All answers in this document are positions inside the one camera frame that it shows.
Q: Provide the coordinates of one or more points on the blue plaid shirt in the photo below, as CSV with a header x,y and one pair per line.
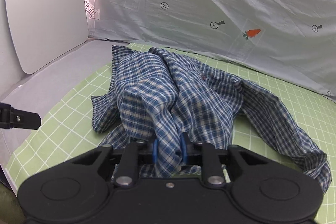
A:
x,y
164,94

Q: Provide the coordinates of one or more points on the white rounded board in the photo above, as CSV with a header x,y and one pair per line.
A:
x,y
43,30

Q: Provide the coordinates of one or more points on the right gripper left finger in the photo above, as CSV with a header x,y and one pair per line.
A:
x,y
147,151

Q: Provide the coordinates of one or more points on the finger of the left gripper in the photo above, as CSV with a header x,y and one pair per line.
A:
x,y
14,118

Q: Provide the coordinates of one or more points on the carrot print grey sheet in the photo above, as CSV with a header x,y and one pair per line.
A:
x,y
293,40

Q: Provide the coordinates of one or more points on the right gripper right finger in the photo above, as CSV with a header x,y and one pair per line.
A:
x,y
191,151

